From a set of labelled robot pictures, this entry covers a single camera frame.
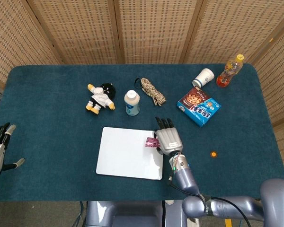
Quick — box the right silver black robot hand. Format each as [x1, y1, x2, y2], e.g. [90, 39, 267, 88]
[153, 116, 184, 156]

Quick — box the pink patterned card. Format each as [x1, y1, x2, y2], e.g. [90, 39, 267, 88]
[144, 136, 160, 148]

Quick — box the blue snack box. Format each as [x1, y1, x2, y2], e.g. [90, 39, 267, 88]
[177, 86, 222, 128]

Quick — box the white rectangular board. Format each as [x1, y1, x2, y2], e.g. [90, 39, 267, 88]
[96, 127, 165, 181]

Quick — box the white milk bottle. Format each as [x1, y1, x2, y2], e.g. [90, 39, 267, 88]
[124, 89, 141, 116]

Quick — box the orange drink bottle yellow cap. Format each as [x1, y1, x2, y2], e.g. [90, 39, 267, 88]
[216, 54, 245, 88]

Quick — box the teal felt table cloth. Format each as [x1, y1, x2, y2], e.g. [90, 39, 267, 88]
[0, 63, 284, 202]

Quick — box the white paper cup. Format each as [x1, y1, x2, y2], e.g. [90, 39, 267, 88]
[192, 68, 215, 88]

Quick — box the black head plush doll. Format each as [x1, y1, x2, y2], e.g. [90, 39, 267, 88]
[85, 82, 116, 115]

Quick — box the grey robot torso base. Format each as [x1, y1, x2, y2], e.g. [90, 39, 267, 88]
[85, 200, 187, 227]

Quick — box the bamboo folding screen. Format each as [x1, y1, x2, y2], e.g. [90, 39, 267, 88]
[0, 0, 284, 152]

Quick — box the beige braided rope bundle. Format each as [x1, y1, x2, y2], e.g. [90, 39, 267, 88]
[141, 78, 167, 106]

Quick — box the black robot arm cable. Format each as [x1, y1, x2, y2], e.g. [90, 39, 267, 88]
[165, 174, 251, 227]

